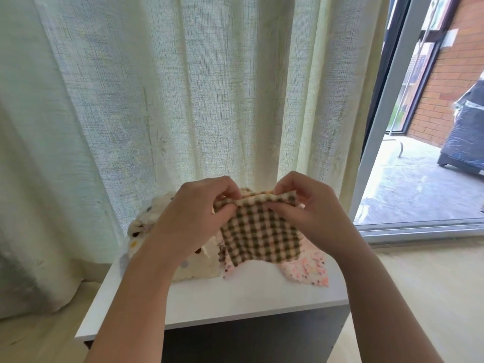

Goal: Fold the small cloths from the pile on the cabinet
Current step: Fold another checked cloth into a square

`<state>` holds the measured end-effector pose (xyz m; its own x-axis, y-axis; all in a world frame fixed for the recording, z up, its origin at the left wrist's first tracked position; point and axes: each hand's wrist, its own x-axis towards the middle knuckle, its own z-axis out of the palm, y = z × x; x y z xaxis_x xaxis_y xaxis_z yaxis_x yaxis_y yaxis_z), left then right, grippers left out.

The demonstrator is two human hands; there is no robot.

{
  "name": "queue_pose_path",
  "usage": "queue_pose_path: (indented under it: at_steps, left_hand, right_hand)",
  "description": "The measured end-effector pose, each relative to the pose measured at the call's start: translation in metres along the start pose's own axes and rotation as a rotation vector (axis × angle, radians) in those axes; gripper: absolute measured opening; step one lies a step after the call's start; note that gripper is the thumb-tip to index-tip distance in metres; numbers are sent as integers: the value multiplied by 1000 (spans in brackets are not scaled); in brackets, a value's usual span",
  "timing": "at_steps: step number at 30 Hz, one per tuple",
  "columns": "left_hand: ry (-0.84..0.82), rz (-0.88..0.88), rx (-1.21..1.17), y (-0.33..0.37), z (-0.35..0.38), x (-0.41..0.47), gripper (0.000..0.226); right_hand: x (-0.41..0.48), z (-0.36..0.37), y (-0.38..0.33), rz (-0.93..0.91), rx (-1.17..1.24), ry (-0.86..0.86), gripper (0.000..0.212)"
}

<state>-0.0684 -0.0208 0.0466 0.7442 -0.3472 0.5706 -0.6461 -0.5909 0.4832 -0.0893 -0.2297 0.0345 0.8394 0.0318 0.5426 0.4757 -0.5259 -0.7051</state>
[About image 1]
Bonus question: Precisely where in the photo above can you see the person's left hand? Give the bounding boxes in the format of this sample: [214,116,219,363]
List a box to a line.
[147,176,243,258]

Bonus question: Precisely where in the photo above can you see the person's right hand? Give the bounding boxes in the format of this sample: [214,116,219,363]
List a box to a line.
[265,171,356,254]

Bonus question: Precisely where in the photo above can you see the cream polka dot cloths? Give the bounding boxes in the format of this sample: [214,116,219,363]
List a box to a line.
[126,191,224,283]

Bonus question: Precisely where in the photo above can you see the pink floral cloths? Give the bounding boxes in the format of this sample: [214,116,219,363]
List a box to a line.
[219,236,330,288]

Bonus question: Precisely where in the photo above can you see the brown checked cloth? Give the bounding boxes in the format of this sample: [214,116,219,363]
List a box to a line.
[214,191,305,268]

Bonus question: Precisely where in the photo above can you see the person's left forearm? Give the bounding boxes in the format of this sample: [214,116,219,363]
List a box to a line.
[85,246,178,363]

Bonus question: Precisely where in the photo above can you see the person's right forearm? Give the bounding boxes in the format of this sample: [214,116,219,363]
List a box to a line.
[333,238,443,363]

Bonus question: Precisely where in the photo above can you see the white table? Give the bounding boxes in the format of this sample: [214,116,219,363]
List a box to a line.
[74,249,350,363]

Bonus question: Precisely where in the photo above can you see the white linen curtain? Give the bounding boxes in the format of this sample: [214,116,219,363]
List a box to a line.
[0,0,390,318]

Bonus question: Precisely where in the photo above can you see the dark blue tarpaulin cover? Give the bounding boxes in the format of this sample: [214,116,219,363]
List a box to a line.
[439,72,484,177]

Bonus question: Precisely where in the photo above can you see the white sliding door frame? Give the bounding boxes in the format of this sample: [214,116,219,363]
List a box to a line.
[348,0,484,243]

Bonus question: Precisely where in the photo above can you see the dark balcony window frame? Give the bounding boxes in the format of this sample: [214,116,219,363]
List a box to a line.
[386,0,462,137]

